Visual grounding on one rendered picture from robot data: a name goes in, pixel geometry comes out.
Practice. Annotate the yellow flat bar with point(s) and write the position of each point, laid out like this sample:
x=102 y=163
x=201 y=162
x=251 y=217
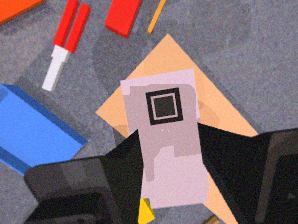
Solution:
x=146 y=213

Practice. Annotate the red rectangular block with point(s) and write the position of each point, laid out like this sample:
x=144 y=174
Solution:
x=121 y=16

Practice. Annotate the orange rod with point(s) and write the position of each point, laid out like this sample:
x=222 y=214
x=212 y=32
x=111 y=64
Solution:
x=156 y=16

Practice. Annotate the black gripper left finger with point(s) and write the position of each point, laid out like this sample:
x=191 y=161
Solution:
x=117 y=175

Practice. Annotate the brown wooden-handled awl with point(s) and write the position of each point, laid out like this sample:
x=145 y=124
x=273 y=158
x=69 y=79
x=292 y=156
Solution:
x=212 y=220

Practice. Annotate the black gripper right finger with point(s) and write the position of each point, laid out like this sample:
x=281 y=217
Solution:
x=242 y=167

